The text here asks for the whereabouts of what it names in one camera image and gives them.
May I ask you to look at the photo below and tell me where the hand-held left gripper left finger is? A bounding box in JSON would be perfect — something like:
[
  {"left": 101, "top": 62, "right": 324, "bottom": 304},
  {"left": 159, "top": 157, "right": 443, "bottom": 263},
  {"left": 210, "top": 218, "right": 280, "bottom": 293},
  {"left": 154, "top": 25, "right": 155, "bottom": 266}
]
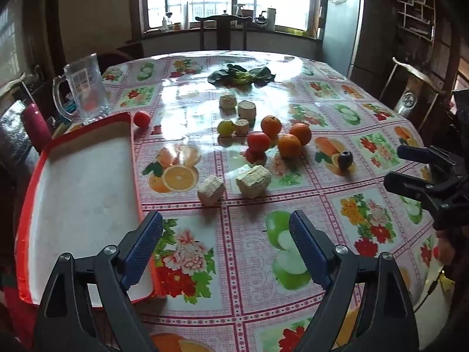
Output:
[{"left": 33, "top": 211, "right": 164, "bottom": 352}]

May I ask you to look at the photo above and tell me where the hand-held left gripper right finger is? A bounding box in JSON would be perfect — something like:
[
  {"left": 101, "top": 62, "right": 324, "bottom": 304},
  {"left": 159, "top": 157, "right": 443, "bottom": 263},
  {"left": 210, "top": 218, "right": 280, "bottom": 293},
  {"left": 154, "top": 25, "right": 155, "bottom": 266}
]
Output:
[{"left": 289, "top": 210, "right": 420, "bottom": 352}]

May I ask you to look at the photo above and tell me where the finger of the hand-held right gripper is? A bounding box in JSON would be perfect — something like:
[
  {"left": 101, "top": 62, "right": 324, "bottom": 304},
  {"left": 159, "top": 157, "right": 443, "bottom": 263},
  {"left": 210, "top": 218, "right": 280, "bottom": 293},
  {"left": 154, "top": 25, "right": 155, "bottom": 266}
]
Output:
[
  {"left": 397, "top": 145, "right": 442, "bottom": 165},
  {"left": 383, "top": 171, "right": 435, "bottom": 208}
]

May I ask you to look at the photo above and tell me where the dark purple plum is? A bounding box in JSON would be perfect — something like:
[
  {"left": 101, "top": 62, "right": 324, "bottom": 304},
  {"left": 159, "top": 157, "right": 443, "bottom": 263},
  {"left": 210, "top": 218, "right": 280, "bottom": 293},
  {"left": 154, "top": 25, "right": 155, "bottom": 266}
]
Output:
[{"left": 337, "top": 150, "right": 354, "bottom": 171}]

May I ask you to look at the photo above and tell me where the red tray with white inside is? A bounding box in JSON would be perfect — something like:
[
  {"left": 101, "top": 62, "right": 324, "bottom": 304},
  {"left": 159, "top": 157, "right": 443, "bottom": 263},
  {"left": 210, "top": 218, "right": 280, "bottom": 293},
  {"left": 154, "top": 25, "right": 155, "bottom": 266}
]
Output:
[{"left": 15, "top": 112, "right": 162, "bottom": 306}]

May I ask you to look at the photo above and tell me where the orange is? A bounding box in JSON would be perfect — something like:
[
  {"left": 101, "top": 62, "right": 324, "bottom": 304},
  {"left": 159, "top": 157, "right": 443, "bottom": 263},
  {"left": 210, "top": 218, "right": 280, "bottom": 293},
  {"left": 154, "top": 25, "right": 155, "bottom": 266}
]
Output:
[
  {"left": 261, "top": 115, "right": 283, "bottom": 138},
  {"left": 289, "top": 123, "right": 312, "bottom": 146},
  {"left": 277, "top": 134, "right": 303, "bottom": 159}
]

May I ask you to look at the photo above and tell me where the large red tomato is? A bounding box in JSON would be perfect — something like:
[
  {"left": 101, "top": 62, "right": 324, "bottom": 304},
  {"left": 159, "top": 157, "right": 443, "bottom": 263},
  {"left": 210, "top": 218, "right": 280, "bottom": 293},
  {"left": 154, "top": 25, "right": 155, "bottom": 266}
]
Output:
[{"left": 247, "top": 131, "right": 271, "bottom": 152}]

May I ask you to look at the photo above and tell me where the person's right hand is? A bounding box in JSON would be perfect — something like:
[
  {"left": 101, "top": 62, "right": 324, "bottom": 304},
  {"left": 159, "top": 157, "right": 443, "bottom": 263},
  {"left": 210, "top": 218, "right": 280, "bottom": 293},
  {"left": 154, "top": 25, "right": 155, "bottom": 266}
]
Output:
[{"left": 435, "top": 229, "right": 457, "bottom": 266}]

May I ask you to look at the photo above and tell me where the fruit printed tablecloth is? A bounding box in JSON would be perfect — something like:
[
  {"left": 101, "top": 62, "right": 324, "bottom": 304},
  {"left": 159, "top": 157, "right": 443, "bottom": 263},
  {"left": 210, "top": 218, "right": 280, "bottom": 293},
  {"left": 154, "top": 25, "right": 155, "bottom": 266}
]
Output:
[{"left": 66, "top": 52, "right": 453, "bottom": 352}]

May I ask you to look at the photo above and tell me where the metal chair with round emblem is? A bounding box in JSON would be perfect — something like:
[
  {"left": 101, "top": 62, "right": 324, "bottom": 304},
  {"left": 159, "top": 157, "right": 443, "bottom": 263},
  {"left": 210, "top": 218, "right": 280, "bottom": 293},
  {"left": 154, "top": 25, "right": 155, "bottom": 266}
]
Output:
[{"left": 379, "top": 57, "right": 448, "bottom": 133}]

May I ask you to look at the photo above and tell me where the beige spongy block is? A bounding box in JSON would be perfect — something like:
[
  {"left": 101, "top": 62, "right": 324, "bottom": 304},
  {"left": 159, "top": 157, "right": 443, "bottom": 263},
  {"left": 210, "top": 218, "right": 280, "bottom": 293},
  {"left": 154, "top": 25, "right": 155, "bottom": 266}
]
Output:
[
  {"left": 197, "top": 175, "right": 226, "bottom": 207},
  {"left": 235, "top": 165, "right": 273, "bottom": 199}
]

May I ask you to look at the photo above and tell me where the red fuzzy garment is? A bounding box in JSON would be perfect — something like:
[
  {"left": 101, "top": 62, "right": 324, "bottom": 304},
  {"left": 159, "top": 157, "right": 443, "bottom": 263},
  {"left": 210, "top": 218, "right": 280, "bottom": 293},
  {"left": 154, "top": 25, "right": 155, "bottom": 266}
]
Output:
[{"left": 4, "top": 286, "right": 39, "bottom": 349}]

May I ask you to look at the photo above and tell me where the grey refrigerator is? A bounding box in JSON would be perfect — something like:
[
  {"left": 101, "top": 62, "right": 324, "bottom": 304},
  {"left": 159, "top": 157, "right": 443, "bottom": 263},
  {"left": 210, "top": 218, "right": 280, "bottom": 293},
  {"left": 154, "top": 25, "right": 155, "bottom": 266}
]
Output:
[{"left": 320, "top": 0, "right": 365, "bottom": 77}]

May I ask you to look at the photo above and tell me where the red thermos bottle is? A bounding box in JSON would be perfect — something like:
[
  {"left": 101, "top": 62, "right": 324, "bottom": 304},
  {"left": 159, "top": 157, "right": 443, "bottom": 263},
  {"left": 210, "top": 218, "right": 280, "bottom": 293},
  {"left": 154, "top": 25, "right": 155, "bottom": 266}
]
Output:
[{"left": 21, "top": 103, "right": 52, "bottom": 152}]

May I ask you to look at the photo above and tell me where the clear glass mug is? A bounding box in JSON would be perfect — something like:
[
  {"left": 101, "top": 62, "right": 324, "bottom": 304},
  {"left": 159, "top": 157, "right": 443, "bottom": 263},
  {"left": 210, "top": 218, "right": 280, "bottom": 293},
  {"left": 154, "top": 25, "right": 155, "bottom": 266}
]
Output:
[{"left": 52, "top": 53, "right": 113, "bottom": 125}]

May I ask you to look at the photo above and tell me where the metal chair with silver back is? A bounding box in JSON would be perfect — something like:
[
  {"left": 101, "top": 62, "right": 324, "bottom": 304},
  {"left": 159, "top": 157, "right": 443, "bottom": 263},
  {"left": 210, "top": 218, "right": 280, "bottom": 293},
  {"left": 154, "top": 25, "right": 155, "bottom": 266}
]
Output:
[{"left": 0, "top": 71, "right": 41, "bottom": 169}]

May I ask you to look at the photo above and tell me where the green leafy vegetable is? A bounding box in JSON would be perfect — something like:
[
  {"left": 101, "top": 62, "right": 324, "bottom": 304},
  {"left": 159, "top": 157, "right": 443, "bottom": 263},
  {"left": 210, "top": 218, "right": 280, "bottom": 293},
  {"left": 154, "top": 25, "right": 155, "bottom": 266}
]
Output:
[{"left": 207, "top": 63, "right": 276, "bottom": 87}]

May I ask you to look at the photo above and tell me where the dark wooden chair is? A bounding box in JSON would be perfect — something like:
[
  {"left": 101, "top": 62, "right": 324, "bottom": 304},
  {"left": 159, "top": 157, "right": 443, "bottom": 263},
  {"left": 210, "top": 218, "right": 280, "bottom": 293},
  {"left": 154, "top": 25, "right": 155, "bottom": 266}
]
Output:
[{"left": 195, "top": 15, "right": 253, "bottom": 51}]

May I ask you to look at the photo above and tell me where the wooden wall shelf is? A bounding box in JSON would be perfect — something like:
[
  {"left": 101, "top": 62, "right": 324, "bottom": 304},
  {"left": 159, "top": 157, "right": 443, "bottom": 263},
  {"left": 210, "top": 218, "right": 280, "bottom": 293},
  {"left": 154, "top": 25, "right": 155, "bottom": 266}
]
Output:
[{"left": 396, "top": 0, "right": 436, "bottom": 46}]

